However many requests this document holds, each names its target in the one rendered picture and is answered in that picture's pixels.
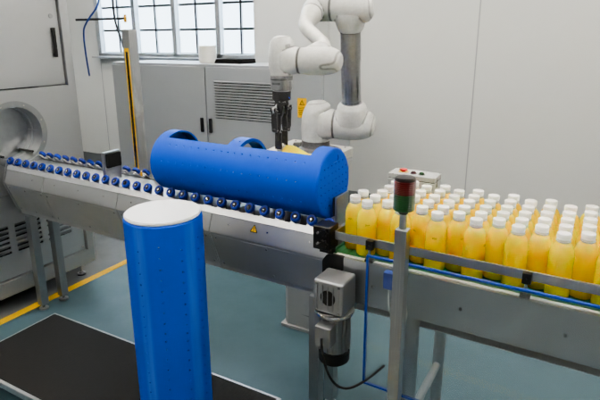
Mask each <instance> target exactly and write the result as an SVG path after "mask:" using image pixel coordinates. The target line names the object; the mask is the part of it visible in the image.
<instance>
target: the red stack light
mask: <svg viewBox="0 0 600 400"><path fill-rule="evenodd" d="M394 194H396V195H398V196H414V195H415V194H416V180H415V181H414V182H412V183H402V182H398V181H396V180H394Z"/></svg>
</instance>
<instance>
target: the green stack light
mask: <svg viewBox="0 0 600 400"><path fill-rule="evenodd" d="M415 196H416V195H414V196H398V195H396V194H394V196H393V210H394V211H396V212H399V213H411V212H413V211H414V210H415Z"/></svg>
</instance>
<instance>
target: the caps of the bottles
mask: <svg viewBox="0 0 600 400"><path fill-rule="evenodd" d="M450 188H451V186H449V185H440V189H435V194H430V195H429V199H424V200H423V204H418V205H417V206H416V210H417V212H418V213H427V212H428V209H429V207H433V206H434V203H435V202H438V201H439V200H440V197H441V196H444V195H445V194H446V191H450ZM464 192H465V191H464V190H463V189H455V190H454V193H453V194H450V195H449V197H448V198H449V199H445V200H444V202H443V204H440V205H438V206H437V211H432V212H431V218H433V219H437V220H440V219H443V217H444V213H449V207H454V203H455V202H458V201H460V196H464ZM483 195H484V190H482V189H473V194H469V199H464V201H463V204H460V205H459V211H454V214H453V216H454V218H456V219H459V220H462V219H465V215H466V213H469V212H470V211H471V207H474V206H475V203H476V202H478V201H479V197H480V196H483ZM499 199H500V195H497V194H489V195H488V199H485V200H484V204H482V205H481V206H480V207H479V211H476V212H475V217H471V219H470V224H471V225H473V226H482V224H483V220H484V219H486V218H487V217H488V213H491V211H492V207H495V206H496V202H497V201H499ZM519 200H520V196H519V195H516V194H509V195H508V199H505V200H504V204H502V205H501V211H497V217H494V218H493V224H494V225H496V226H504V225H505V223H506V219H509V217H510V213H512V212H513V207H515V206H516V204H517V202H518V201H519ZM537 203H538V201H537V200H534V199H526V200H525V204H524V205H523V206H522V211H519V217H516V218H515V224H513V225H512V232H515V233H524V232H525V229H526V226H528V225H529V219H531V215H532V213H533V212H534V211H535V207H536V206H537ZM557 205H558V201H557V200H554V199H546V204H544V206H543V211H541V214H540V215H541V217H539V218H538V224H536V227H535V231H536V232H539V233H548V232H549V228H550V227H549V226H551V223H552V219H553V217H554V213H555V210H556V206H557ZM577 209H578V207H577V206H576V205H573V204H566V205H565V206H564V211H563V212H562V218H561V224H560V225H559V231H557V235H556V238H557V239H559V240H561V241H571V233H572V231H573V225H574V222H575V220H574V219H575V217H576V212H577ZM598 209H599V207H598V206H597V205H594V204H587V205H586V211H585V214H584V215H585V217H584V220H583V223H584V224H583V226H582V230H583V231H582V232H581V238H582V239H584V240H586V241H596V231H597V226H596V225H597V222H598V219H597V217H598Z"/></svg>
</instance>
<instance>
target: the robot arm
mask: <svg viewBox="0 0 600 400"><path fill-rule="evenodd" d="M373 15H374V2H373V0H306V2H305V3H304V6H303V9H302V11H301V15H300V19H299V22H298V27H299V30H300V31H301V33H302V34H303V35H304V36H305V37H306V38H307V39H309V40H310V41H311V42H312V44H311V45H308V46H307V47H296V46H295V43H294V41H293V39H292V38H291V36H276V37H274V38H273V39H272V40H271V42H270V47H269V57H268V62H269V70H270V74H271V89H272V90H273V91H272V100H274V101H275V104H274V107H273V108H271V131H272V132H275V149H280V150H281V149H282V143H283V144H284V145H288V131H290V129H291V111H292V104H288V101H289V100H290V99H291V91H290V90H291V89H292V88H293V74H306V75H317V76H318V75H330V74H333V73H336V72H338V71H339V70H340V69H341V93H342V101H341V102H340V103H339V104H338V106H337V109H336V110H334V109H331V106H330V104H329V103H328V102H326V101H325V100H312V101H309V102H308V104H307V105H306V107H305V108H304V112H303V116H302V125H301V133H302V142H294V144H293V146H296V147H298V148H300V149H302V150H304V151H305V152H306V153H308V154H312V153H313V151H314V150H315V149H317V148H318V147H320V146H329V147H335V146H332V145H330V144H329V140H330V139H331V138H337V139H343V140H361V139H366V138H369V137H370V136H372V135H373V133H374V130H375V125H376V119H375V117H374V115H373V114H372V112H368V110H367V107H366V104H365V102H364V101H363V100H361V31H362V30H363V28H364V24H365V22H368V21H370V20H371V19H372V17H373ZM320 21H334V22H335V23H336V26H337V30H338V31H339V32H340V51H339V50H337V49H336V48H334V47H331V45H330V42H329V40H328V39H327V38H326V37H325V36H324V35H323V34H322V33H321V32H320V31H319V30H318V29H316V28H315V27H314V25H316V24H317V23H319V22H320ZM278 113H279V114H278ZM281 122H282V130H281Z"/></svg>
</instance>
